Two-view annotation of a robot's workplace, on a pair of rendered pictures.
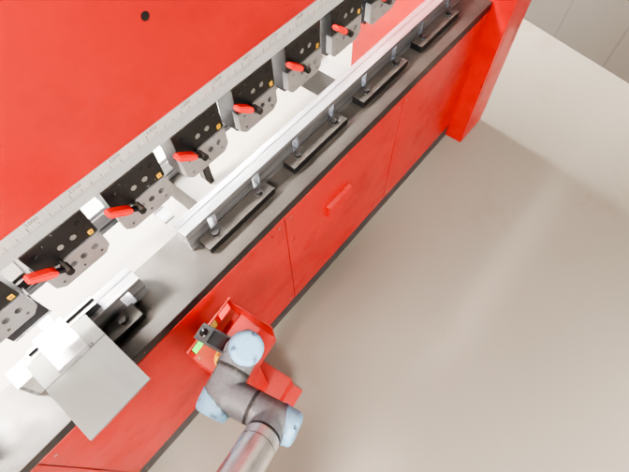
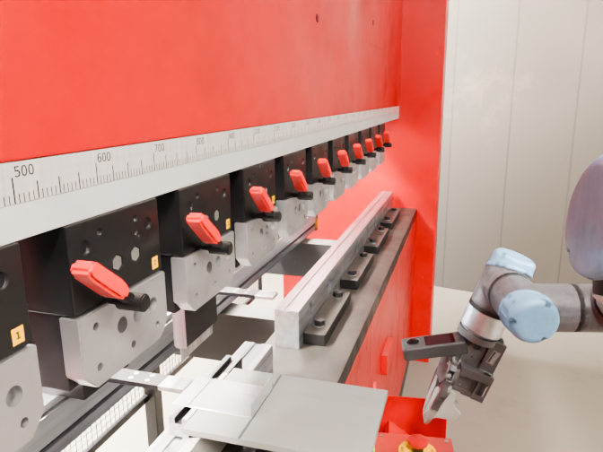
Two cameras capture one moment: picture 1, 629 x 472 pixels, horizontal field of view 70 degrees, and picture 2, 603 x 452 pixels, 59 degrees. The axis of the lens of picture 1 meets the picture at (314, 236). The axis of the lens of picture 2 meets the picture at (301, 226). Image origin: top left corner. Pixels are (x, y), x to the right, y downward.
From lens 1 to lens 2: 1.15 m
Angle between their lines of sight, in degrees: 50
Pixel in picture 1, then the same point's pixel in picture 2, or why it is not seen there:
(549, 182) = (534, 370)
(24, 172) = (266, 69)
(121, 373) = (342, 395)
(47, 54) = not seen: outside the picture
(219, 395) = (533, 288)
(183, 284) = (313, 372)
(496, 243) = (537, 428)
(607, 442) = not seen: outside the picture
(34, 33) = not seen: outside the picture
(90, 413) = (337, 438)
